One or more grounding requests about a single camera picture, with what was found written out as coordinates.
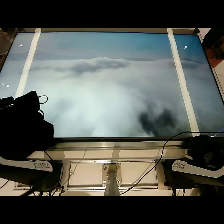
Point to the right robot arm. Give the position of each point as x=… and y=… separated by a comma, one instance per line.
x=203, y=151

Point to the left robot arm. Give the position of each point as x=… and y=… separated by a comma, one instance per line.
x=23, y=130

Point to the red garment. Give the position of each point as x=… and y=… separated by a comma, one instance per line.
x=217, y=53

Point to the black garment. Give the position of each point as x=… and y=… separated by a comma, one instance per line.
x=213, y=37

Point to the silver frame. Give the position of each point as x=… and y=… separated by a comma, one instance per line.
x=100, y=145

